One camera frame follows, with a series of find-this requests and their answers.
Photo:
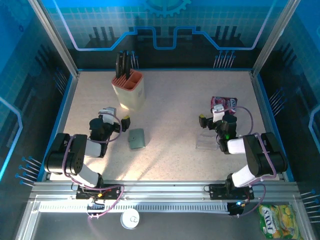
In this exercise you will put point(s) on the green leather card holder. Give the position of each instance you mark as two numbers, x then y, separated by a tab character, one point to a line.
137	139

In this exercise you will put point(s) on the clear acrylic card stand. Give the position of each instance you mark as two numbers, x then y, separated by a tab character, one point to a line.
205	143

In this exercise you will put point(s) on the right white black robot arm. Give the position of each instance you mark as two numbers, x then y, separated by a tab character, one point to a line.
260	155

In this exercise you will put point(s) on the beige knife block orange top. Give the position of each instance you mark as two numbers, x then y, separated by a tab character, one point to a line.
130	97

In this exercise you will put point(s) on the purple candy bag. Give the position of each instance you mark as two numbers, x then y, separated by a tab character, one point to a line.
225	101

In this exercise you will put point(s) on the black controller box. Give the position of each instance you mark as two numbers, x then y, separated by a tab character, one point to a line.
237	208

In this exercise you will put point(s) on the white round lid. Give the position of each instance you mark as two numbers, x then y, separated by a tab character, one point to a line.
130	219

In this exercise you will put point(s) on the yellow green candy bag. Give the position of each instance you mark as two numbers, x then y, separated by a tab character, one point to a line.
277	221

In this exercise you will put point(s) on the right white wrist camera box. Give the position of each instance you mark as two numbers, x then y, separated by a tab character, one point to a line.
218	113

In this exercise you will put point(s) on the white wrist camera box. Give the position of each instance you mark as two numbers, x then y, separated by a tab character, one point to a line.
110	116
218	113

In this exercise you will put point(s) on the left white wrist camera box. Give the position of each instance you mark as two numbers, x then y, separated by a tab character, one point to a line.
110	116

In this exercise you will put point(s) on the aluminium side rail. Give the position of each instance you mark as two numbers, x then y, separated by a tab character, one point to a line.
65	117
265	117

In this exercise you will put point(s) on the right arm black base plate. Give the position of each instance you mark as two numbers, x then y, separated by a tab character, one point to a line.
217	192

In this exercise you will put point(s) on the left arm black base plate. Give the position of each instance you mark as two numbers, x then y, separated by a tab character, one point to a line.
112	193

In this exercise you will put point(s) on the aluminium mounting rail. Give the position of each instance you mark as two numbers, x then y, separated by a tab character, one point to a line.
162	188

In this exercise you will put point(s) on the aluminium frame post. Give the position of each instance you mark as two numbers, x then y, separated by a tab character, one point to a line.
53	37
275	37

